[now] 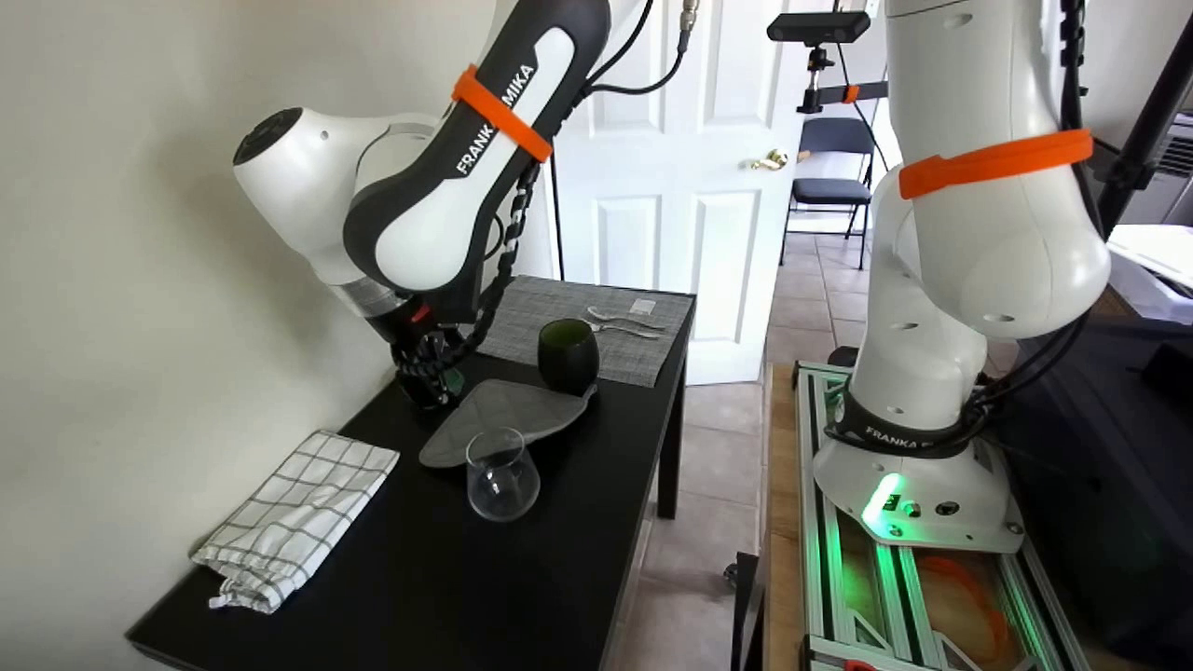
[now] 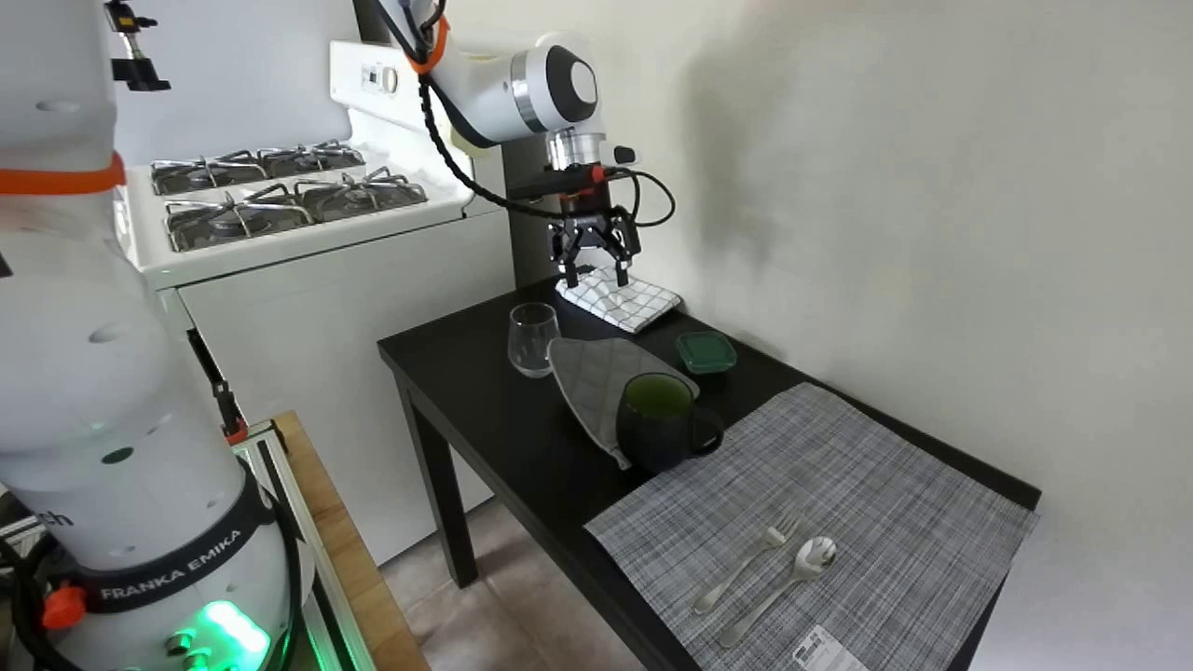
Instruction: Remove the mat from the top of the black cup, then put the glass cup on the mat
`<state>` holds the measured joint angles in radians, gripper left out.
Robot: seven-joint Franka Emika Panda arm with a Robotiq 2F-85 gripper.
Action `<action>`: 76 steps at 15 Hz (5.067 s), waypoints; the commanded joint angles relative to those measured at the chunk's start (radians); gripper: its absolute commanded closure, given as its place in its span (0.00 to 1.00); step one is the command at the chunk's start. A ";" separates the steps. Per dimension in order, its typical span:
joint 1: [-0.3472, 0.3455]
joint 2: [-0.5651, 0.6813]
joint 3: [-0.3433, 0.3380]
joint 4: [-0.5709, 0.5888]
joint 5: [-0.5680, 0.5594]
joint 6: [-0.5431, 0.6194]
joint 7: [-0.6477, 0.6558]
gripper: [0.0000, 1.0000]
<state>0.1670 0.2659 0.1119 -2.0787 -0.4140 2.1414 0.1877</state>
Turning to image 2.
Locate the black mug green inside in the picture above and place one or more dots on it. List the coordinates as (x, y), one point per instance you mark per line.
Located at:
(657, 422)

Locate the wooden workbench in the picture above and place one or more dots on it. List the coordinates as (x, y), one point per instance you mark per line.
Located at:
(355, 545)

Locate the black bracket clamp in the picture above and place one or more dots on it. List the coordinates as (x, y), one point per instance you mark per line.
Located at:
(134, 60)

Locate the green round lid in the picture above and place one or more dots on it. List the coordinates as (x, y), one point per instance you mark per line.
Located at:
(697, 352)

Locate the white checked dish towel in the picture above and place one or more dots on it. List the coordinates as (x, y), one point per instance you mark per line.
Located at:
(629, 302)

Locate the black table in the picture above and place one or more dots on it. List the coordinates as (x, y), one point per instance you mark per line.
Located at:
(498, 395)

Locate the grey woven placemat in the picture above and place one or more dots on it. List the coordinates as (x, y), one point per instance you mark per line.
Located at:
(843, 496)

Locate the clear glass cup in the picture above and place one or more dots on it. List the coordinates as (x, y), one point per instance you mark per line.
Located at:
(531, 341)

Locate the black stove burner grate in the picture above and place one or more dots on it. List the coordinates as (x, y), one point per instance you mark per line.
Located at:
(299, 210)
(262, 166)

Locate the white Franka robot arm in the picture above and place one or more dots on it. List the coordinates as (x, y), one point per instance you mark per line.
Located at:
(76, 374)

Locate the white placemat label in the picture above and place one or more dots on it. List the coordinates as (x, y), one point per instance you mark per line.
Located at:
(825, 651)

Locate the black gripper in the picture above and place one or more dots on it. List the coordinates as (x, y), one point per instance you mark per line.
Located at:
(589, 210)

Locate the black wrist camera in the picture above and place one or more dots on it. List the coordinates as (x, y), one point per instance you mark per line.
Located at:
(620, 159)

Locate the white gas stove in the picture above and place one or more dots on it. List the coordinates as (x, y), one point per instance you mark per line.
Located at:
(309, 323)

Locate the silver fork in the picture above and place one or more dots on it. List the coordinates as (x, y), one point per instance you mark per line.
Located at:
(747, 564)

